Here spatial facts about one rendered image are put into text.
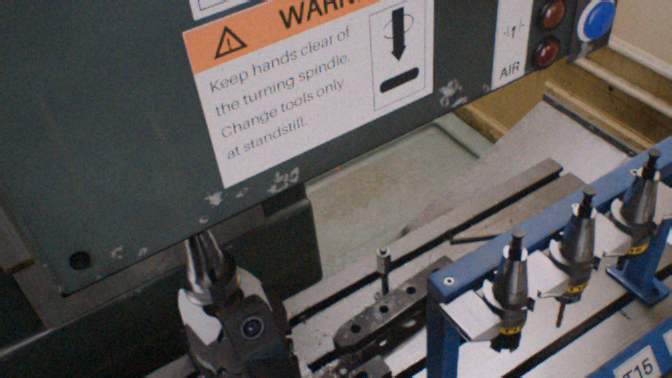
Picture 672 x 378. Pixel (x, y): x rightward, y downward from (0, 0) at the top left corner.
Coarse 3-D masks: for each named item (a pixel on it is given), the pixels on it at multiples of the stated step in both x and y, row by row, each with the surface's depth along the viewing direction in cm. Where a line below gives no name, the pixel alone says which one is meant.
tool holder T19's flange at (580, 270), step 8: (560, 232) 88; (552, 240) 88; (552, 248) 87; (600, 248) 86; (552, 256) 86; (560, 256) 86; (600, 256) 85; (560, 264) 85; (568, 264) 84; (576, 264) 84; (584, 264) 84; (592, 264) 86; (568, 272) 86; (576, 272) 85; (584, 272) 85; (576, 280) 86; (584, 280) 86
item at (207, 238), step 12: (192, 240) 69; (204, 240) 69; (192, 252) 70; (204, 252) 70; (216, 252) 71; (192, 264) 71; (204, 264) 71; (216, 264) 72; (192, 276) 72; (204, 276) 72; (216, 276) 72
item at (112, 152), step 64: (0, 0) 28; (64, 0) 30; (128, 0) 31; (256, 0) 35; (448, 0) 42; (576, 0) 49; (0, 64) 30; (64, 64) 31; (128, 64) 33; (448, 64) 45; (0, 128) 31; (64, 128) 33; (128, 128) 35; (192, 128) 37; (384, 128) 46; (0, 192) 34; (64, 192) 35; (128, 192) 37; (192, 192) 40; (256, 192) 43; (64, 256) 37; (128, 256) 40
